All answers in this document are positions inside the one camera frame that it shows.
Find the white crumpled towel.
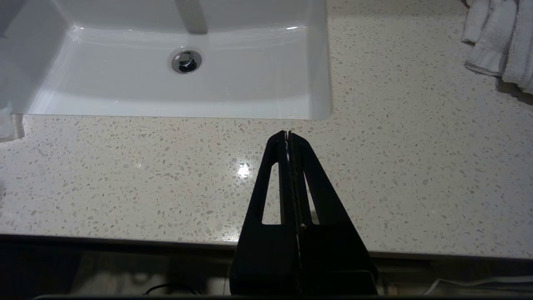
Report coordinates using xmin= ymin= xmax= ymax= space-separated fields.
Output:
xmin=461 ymin=0 xmax=533 ymax=94

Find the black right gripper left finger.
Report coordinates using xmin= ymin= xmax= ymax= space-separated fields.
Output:
xmin=230 ymin=130 xmax=299 ymax=295

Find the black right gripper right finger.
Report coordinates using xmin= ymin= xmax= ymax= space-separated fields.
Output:
xmin=289 ymin=131 xmax=379 ymax=295

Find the wide toothbrush packet green label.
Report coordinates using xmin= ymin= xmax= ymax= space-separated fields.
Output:
xmin=0 ymin=102 xmax=24 ymax=143

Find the white ceramic sink basin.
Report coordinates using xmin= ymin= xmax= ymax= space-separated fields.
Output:
xmin=0 ymin=0 xmax=334 ymax=120

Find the chrome sink drain plug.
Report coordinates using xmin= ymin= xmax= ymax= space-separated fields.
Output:
xmin=171 ymin=49 xmax=203 ymax=74

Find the white floor cable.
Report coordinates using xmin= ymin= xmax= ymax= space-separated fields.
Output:
xmin=425 ymin=275 xmax=533 ymax=293

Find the black floor cable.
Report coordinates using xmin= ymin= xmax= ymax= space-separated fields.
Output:
xmin=144 ymin=282 xmax=196 ymax=296

